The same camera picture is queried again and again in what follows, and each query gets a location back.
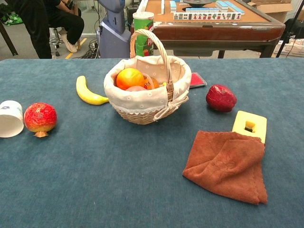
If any orange fruit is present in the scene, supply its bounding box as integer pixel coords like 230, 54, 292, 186
115, 67, 145, 91

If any wooden mahjong table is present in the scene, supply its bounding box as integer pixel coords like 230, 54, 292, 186
136, 0, 285, 59

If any dark wooden table leg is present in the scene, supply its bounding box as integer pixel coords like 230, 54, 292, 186
0, 20, 19, 57

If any face-up mahjong tile row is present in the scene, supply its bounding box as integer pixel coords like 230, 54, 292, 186
173, 12, 242, 21

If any green chips can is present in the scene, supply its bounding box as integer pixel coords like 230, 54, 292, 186
132, 11, 155, 57

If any brown microfibre cloth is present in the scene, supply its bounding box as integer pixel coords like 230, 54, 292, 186
182, 130, 268, 205

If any person in black clothes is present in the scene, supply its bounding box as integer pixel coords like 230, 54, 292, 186
0, 0, 85, 59

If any white paper cup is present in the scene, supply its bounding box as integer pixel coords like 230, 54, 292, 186
0, 100, 25, 138

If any yellow banana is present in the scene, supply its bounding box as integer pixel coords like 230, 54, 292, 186
76, 75, 110, 105

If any metal stool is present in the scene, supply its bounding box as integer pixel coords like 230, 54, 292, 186
48, 26, 65, 57

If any cardboard box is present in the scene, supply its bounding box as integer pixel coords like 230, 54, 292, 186
247, 0, 295, 23

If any yellow foam block square hole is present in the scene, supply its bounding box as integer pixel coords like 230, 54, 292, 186
231, 110, 268, 144

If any red pomegranate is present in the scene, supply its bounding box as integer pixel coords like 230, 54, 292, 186
24, 102, 58, 138

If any pink peach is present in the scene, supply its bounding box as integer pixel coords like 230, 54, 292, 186
125, 85, 147, 92

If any green bag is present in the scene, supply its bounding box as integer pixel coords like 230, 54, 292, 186
2, 13, 23, 26

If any orange jelly cup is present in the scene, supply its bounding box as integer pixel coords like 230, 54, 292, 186
142, 73, 161, 90

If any blue-backed mahjong tile stack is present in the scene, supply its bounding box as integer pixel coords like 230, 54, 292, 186
215, 0, 245, 15

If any blue-backed mahjong tile row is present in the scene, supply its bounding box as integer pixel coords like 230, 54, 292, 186
185, 7, 220, 13

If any wicker basket with cloth liner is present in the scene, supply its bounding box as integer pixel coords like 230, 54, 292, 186
104, 28, 192, 125

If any dark round dish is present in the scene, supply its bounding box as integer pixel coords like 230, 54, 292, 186
182, 0, 216, 7

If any black tripod stand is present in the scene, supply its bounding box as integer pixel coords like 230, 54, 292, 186
275, 0, 304, 57

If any flat red box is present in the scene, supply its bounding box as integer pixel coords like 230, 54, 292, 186
189, 72, 207, 89

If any white plastic crate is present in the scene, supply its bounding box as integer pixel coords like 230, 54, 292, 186
273, 39, 304, 57

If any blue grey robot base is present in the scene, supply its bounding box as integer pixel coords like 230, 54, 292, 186
97, 0, 132, 59

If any dark red apple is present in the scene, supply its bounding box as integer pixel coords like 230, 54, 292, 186
205, 84, 238, 113

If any bundle of floor cables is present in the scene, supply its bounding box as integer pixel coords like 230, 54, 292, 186
80, 39, 100, 59

